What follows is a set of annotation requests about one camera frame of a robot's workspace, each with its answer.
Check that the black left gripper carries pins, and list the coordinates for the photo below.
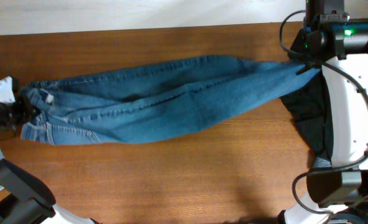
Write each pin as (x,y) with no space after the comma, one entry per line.
(19,109)

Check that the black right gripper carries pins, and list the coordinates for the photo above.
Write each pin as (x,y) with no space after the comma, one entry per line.
(298,50)

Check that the blue denim jeans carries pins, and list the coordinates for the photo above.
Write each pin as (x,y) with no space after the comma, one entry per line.
(155,102)

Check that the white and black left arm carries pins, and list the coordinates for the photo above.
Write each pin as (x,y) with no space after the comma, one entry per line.
(25,199)

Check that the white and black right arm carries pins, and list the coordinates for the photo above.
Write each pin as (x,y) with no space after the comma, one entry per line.
(329,40)

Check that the black garment pile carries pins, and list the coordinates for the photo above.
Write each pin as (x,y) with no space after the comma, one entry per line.
(310,108)

